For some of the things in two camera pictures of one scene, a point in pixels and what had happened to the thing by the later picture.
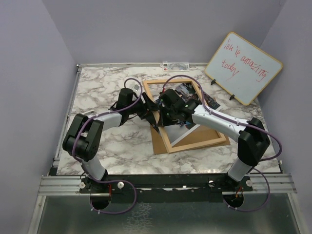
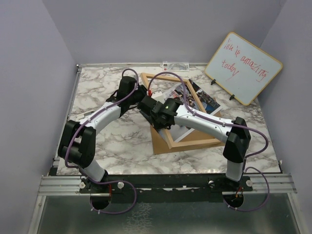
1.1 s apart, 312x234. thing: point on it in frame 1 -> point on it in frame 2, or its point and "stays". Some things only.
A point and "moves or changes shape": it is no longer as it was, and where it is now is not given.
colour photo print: [187, 91] stays
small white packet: [89, 111] stays
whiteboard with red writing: [242, 68] stays
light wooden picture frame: [201, 100] moves or changes shape
